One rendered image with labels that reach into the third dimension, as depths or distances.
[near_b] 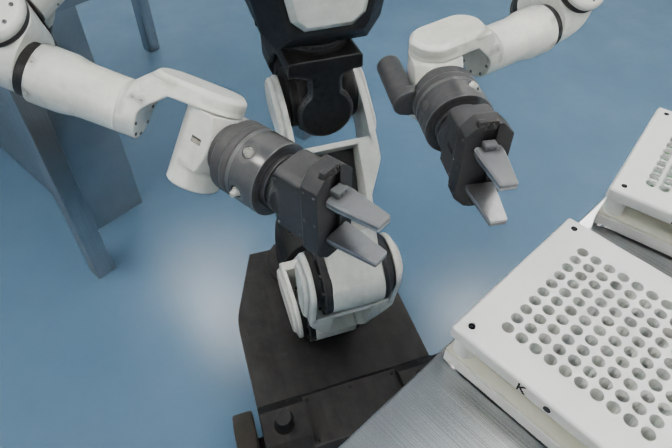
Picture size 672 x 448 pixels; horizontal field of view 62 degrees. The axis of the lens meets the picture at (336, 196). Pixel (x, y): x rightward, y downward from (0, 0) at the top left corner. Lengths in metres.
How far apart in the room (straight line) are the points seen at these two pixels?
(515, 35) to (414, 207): 1.31
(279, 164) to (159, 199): 1.62
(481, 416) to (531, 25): 0.53
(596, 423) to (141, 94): 0.58
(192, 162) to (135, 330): 1.22
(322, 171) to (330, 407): 0.95
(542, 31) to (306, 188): 0.47
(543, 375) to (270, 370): 0.96
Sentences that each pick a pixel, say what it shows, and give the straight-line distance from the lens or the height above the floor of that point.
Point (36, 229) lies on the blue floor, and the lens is 2.25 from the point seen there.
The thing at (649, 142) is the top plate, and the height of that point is 0.94.
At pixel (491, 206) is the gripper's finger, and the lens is 0.64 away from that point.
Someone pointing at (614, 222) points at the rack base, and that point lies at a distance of 0.89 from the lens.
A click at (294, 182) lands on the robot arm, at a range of 0.55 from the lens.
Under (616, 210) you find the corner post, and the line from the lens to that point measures 0.88.
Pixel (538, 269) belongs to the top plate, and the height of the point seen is 0.94.
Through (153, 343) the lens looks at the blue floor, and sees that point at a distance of 1.79.
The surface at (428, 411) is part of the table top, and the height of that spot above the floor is 0.87.
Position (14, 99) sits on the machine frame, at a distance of 1.56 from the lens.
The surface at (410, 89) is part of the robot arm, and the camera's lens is 0.73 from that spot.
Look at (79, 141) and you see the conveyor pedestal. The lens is 1.94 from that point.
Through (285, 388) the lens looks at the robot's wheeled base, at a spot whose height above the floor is 0.17.
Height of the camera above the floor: 1.47
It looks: 44 degrees down
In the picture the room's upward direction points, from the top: straight up
